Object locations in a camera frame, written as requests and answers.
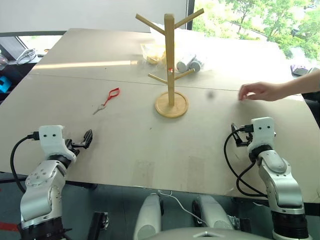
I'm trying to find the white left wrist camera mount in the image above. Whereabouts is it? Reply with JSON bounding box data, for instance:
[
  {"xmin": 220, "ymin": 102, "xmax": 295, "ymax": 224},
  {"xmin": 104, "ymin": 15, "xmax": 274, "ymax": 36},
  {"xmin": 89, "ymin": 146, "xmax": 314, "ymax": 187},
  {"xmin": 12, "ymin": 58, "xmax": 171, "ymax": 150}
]
[{"xmin": 38, "ymin": 124, "xmax": 77, "ymax": 161}]

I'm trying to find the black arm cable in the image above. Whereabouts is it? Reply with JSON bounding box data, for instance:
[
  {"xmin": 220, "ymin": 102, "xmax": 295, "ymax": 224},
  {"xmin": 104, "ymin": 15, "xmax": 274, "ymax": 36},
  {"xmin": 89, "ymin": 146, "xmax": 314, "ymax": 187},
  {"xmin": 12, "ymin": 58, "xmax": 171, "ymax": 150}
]
[
  {"xmin": 10, "ymin": 132, "xmax": 41, "ymax": 195},
  {"xmin": 223, "ymin": 124, "xmax": 270, "ymax": 198}
]

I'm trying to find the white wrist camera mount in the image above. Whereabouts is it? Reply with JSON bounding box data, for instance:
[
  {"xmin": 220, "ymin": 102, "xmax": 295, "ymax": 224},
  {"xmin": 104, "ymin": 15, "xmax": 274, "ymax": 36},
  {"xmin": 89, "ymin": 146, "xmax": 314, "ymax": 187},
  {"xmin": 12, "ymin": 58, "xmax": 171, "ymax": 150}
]
[
  {"xmin": 38, "ymin": 124, "xmax": 77, "ymax": 161},
  {"xmin": 246, "ymin": 116, "xmax": 276, "ymax": 153}
]

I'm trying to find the grey robot torso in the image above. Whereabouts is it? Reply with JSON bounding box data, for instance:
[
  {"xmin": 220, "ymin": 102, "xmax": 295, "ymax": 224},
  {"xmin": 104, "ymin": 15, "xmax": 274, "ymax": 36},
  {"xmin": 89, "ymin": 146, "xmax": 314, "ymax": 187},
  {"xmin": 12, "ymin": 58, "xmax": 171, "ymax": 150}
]
[{"xmin": 149, "ymin": 226, "xmax": 274, "ymax": 240}]

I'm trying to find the key with red strap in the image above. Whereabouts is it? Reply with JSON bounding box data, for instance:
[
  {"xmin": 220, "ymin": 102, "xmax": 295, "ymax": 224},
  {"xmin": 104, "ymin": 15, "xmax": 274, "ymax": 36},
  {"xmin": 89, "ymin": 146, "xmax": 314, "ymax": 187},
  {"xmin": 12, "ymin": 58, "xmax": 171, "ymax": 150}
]
[{"xmin": 92, "ymin": 87, "xmax": 122, "ymax": 116}]

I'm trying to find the black window frame post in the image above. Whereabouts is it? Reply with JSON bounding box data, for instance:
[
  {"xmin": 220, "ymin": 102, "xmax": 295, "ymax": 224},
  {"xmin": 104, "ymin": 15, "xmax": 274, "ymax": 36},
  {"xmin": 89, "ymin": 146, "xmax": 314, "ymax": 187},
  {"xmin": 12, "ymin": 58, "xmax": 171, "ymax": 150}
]
[{"xmin": 185, "ymin": 0, "xmax": 196, "ymax": 31}]

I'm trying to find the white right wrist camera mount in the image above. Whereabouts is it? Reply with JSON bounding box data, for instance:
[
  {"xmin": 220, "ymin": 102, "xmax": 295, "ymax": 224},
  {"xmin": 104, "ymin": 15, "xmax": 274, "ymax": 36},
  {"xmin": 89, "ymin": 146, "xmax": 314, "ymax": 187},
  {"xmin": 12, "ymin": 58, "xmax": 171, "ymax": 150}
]
[{"xmin": 246, "ymin": 116, "xmax": 276, "ymax": 153}]

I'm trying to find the thin white cable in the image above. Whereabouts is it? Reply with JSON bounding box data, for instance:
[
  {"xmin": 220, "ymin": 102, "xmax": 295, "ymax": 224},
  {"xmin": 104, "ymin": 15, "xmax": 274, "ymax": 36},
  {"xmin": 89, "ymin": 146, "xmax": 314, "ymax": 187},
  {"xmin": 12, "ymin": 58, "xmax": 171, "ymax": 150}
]
[{"xmin": 156, "ymin": 189, "xmax": 209, "ymax": 224}]

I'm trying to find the grey cylinder roll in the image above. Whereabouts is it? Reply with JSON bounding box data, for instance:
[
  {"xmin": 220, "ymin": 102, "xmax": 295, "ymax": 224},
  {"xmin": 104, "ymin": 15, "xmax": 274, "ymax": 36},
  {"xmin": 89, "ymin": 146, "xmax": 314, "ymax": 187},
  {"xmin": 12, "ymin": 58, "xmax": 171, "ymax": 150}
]
[
  {"xmin": 189, "ymin": 59, "xmax": 203, "ymax": 73},
  {"xmin": 176, "ymin": 60, "xmax": 188, "ymax": 73}
]

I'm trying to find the black table leg foot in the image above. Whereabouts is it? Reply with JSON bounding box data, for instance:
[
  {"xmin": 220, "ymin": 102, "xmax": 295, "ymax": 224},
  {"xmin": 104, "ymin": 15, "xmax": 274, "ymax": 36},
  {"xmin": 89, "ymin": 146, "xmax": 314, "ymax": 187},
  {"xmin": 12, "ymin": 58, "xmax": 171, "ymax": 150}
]
[{"xmin": 86, "ymin": 210, "xmax": 110, "ymax": 240}]

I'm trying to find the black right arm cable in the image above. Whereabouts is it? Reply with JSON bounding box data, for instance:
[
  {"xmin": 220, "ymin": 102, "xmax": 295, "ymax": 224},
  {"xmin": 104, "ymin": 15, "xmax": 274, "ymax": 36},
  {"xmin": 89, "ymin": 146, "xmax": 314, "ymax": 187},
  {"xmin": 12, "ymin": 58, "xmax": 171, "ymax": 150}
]
[{"xmin": 223, "ymin": 124, "xmax": 270, "ymax": 198}]

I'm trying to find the wooden branch hanger stand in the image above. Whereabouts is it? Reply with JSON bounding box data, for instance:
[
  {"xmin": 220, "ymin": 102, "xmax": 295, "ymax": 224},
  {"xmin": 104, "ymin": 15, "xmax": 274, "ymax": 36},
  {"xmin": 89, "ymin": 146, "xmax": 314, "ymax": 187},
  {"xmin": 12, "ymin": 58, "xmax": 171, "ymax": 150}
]
[{"xmin": 135, "ymin": 8, "xmax": 205, "ymax": 119}]

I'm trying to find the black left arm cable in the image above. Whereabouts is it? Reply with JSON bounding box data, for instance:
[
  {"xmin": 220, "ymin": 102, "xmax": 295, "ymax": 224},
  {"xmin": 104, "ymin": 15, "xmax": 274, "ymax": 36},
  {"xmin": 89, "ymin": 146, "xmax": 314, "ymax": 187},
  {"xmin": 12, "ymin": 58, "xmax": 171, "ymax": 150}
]
[{"xmin": 10, "ymin": 132, "xmax": 41, "ymax": 195}]

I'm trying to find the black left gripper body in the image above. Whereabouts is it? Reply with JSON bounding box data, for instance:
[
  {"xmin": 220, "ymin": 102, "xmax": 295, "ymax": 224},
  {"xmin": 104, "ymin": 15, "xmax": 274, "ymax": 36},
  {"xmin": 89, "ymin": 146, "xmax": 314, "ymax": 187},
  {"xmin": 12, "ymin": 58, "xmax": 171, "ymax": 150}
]
[{"xmin": 64, "ymin": 138, "xmax": 85, "ymax": 157}]

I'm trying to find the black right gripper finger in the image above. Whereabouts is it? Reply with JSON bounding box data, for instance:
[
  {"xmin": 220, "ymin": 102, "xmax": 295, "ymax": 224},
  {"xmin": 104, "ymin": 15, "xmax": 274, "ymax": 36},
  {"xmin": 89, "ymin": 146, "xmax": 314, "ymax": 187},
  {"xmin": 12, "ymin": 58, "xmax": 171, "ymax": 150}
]
[{"xmin": 230, "ymin": 122, "xmax": 243, "ymax": 145}]

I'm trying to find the dark phone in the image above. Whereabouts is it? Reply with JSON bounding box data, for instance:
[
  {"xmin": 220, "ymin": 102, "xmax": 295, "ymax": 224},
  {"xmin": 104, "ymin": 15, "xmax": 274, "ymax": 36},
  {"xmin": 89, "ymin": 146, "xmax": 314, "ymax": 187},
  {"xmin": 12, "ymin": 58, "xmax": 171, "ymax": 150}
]
[{"xmin": 292, "ymin": 66, "xmax": 310, "ymax": 77}]

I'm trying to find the person's bare hand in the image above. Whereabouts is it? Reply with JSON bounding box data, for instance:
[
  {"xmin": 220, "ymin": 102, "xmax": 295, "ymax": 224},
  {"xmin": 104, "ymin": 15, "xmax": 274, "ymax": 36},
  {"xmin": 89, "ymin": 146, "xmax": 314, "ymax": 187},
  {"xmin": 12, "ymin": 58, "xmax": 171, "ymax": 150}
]
[{"xmin": 238, "ymin": 81, "xmax": 289, "ymax": 103}]

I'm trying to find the silver left robot leg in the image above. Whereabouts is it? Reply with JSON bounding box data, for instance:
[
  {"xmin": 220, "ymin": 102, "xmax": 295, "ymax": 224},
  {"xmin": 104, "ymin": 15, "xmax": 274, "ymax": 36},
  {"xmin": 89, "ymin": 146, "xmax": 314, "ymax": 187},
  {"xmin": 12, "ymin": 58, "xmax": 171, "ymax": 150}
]
[{"xmin": 132, "ymin": 193, "xmax": 164, "ymax": 240}]

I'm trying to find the plastic bag with yellow contents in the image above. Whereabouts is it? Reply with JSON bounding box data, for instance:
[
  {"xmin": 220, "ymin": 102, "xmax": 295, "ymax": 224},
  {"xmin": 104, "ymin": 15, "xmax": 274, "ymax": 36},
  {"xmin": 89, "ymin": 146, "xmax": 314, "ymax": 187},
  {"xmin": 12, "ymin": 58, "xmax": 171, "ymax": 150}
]
[{"xmin": 139, "ymin": 43, "xmax": 168, "ymax": 66}]

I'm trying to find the silver right robot leg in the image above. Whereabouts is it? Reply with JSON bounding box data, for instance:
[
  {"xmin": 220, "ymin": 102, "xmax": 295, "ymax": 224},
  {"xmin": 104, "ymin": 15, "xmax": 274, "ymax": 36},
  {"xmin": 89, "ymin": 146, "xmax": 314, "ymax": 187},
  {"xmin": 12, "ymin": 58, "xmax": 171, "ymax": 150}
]
[{"xmin": 192, "ymin": 194, "xmax": 235, "ymax": 231}]

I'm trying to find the silver robot leg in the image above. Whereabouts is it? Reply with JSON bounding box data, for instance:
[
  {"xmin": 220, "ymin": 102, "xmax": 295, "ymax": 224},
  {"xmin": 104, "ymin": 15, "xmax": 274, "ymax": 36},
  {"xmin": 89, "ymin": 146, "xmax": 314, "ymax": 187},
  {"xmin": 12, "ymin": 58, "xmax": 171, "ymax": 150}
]
[
  {"xmin": 132, "ymin": 193, "xmax": 164, "ymax": 240},
  {"xmin": 192, "ymin": 194, "xmax": 235, "ymax": 231}
]

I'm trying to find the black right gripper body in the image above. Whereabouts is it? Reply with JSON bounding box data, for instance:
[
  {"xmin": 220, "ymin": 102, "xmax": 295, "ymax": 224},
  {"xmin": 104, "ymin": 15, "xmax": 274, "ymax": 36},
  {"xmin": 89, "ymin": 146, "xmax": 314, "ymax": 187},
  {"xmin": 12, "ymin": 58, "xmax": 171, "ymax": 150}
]
[{"xmin": 235, "ymin": 131, "xmax": 253, "ymax": 149}]

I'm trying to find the white coiled cable bundle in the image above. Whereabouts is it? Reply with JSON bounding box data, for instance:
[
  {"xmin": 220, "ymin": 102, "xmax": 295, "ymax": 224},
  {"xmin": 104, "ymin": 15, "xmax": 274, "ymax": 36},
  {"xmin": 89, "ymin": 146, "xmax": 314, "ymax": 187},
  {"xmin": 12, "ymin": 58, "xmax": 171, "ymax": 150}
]
[{"xmin": 15, "ymin": 48, "xmax": 37, "ymax": 66}]

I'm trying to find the blue box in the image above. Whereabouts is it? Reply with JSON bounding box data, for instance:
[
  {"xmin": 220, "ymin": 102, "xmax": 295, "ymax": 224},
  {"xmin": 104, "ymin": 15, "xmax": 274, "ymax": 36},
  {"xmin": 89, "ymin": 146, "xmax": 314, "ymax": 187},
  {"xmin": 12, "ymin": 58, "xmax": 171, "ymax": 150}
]
[{"xmin": 0, "ymin": 75, "xmax": 11, "ymax": 94}]

